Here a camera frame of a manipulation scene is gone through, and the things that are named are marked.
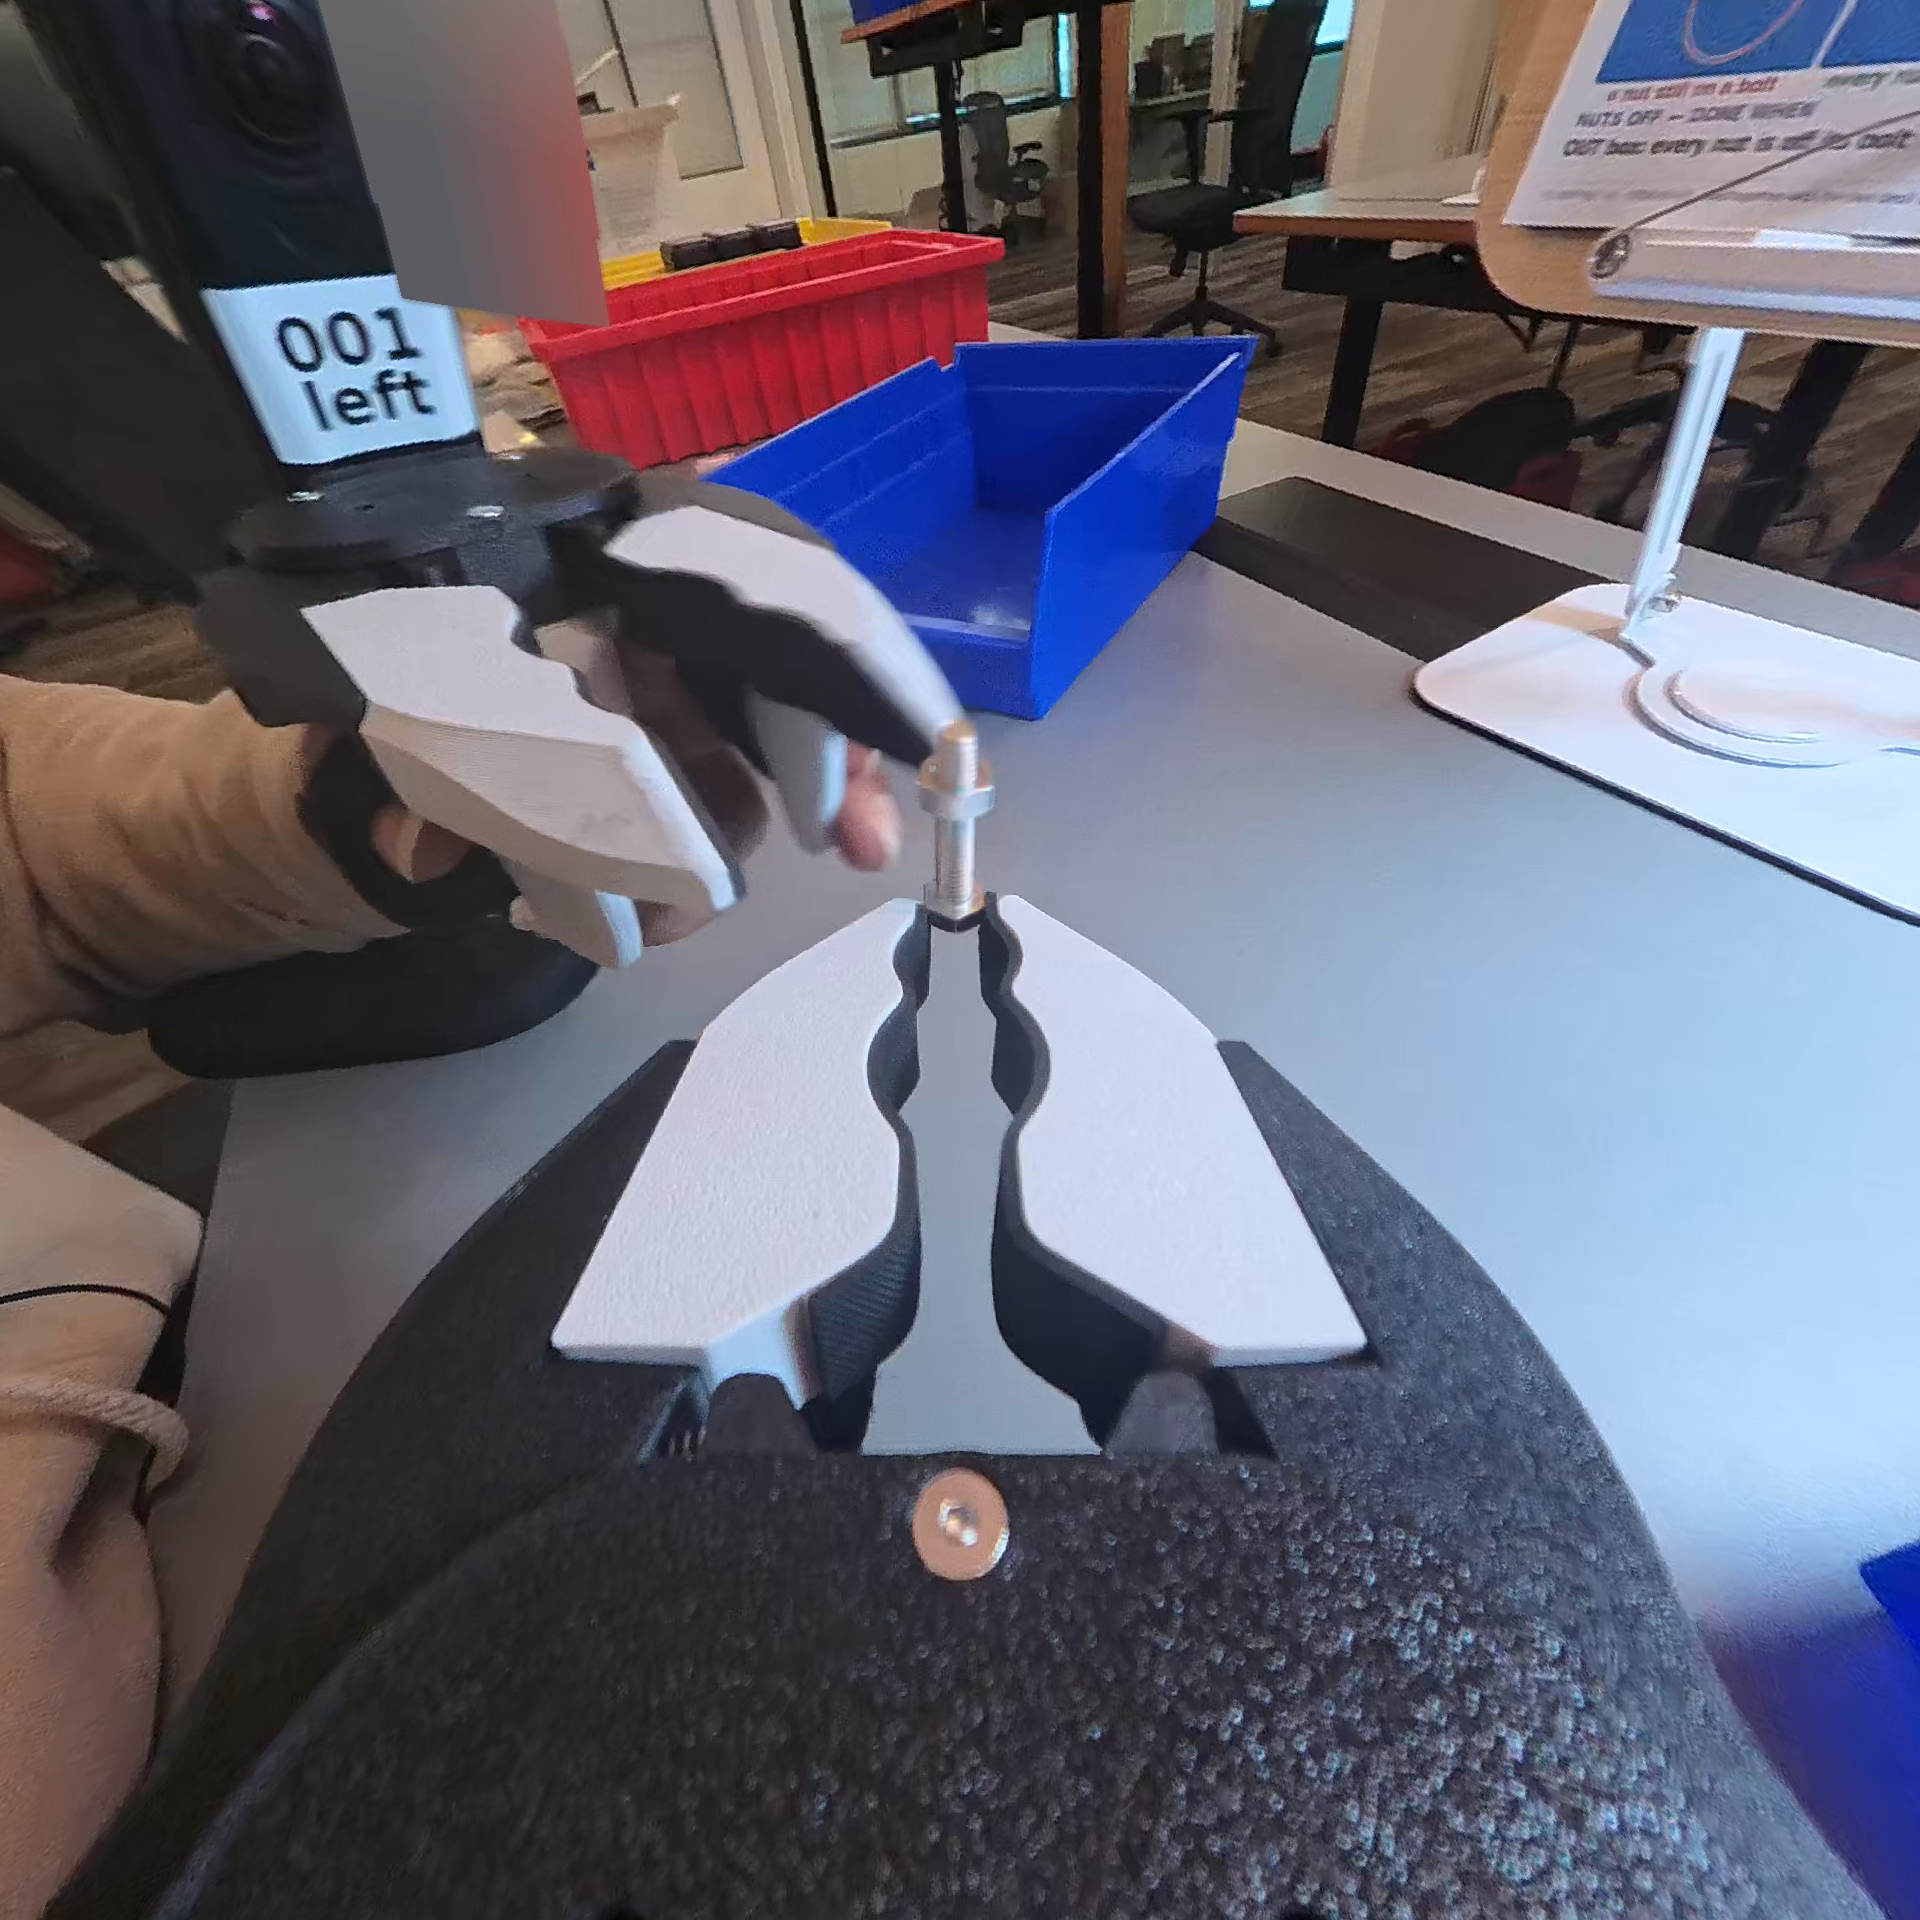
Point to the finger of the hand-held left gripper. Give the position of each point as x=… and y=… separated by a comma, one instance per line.
x=811, y=616
x=526, y=737

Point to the red plastic bin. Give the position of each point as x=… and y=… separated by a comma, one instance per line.
x=780, y=346

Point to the blue plastic bin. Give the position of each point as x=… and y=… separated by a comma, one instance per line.
x=1110, y=510
x=1896, y=1596

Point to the white tablet stand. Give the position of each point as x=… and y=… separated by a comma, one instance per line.
x=1560, y=676

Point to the silver threaded bolt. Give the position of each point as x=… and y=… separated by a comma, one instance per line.
x=955, y=870

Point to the black office chair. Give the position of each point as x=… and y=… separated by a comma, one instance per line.
x=1231, y=181

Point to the white instruction sheet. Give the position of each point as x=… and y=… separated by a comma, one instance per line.
x=1711, y=150

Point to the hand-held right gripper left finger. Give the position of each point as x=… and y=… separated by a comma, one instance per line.
x=737, y=1186

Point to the person's beige hoodie torso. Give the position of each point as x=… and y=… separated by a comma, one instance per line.
x=61, y=1681

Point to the black chair armrest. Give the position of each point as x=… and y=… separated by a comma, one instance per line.
x=330, y=1006

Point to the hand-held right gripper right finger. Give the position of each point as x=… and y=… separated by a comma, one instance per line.
x=1186, y=1186

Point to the small hex nut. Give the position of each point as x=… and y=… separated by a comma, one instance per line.
x=955, y=775

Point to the yellow plastic bin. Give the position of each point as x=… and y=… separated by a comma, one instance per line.
x=720, y=257

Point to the person's left hand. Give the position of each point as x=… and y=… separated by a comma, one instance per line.
x=864, y=816

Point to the person's left forearm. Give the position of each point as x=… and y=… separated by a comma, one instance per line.
x=181, y=856

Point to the wooden standing desk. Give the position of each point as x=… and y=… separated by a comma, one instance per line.
x=1105, y=181

